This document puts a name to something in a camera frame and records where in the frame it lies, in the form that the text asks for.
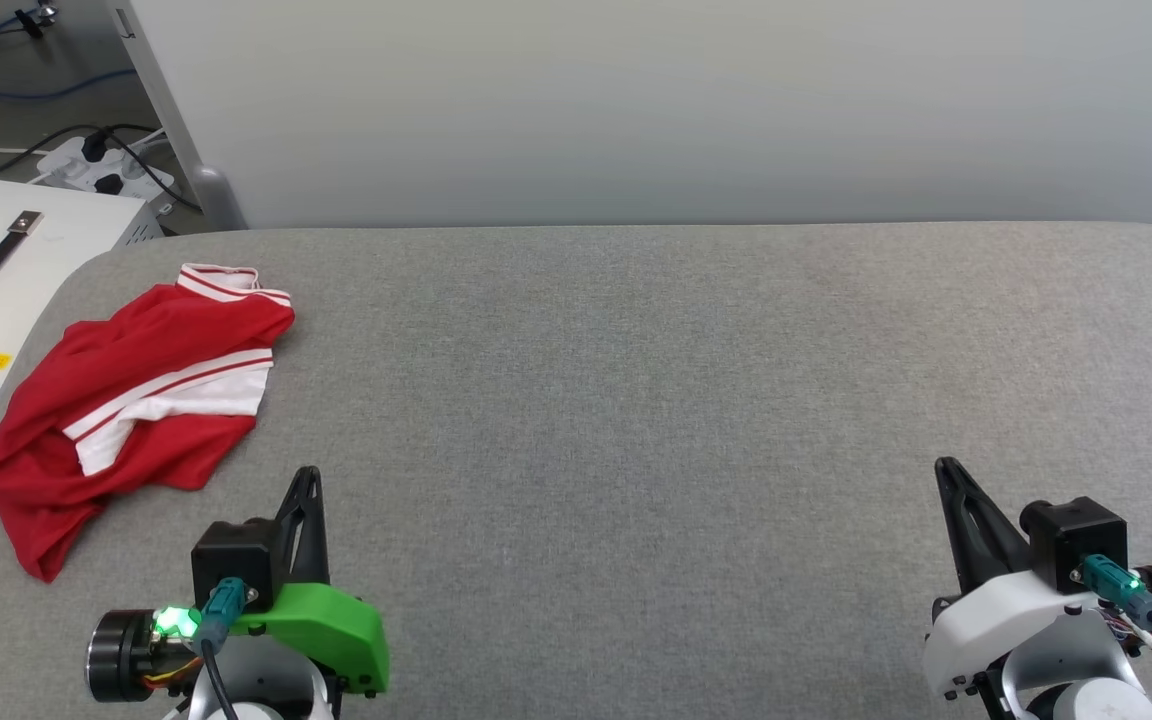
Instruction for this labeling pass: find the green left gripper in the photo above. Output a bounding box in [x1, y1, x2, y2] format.
[86, 467, 389, 701]

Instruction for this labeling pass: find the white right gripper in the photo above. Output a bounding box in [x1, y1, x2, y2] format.
[924, 459, 1152, 696]

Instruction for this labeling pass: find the red and white basketball jersey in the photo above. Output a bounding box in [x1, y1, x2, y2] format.
[0, 263, 295, 584]

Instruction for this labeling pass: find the grey partition foot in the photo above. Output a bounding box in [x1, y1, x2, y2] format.
[191, 165, 245, 231]

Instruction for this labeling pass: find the white equipment box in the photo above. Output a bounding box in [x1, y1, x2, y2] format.
[0, 178, 165, 451]

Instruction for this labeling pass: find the white power strip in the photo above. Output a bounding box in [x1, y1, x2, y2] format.
[34, 135, 177, 201]

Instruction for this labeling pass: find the white partition panel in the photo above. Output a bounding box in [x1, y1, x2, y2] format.
[106, 0, 1152, 229]

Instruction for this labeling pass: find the left camera cable teal plug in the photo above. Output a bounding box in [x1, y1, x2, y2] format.
[196, 577, 257, 720]

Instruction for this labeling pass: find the camera cable teal plug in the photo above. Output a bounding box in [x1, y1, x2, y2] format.
[196, 577, 257, 720]
[1076, 553, 1152, 691]

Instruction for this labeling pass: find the right camera cable teal plug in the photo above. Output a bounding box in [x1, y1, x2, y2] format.
[1076, 553, 1152, 691]

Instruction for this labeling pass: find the black power cable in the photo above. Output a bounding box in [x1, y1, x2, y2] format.
[0, 122, 202, 211]

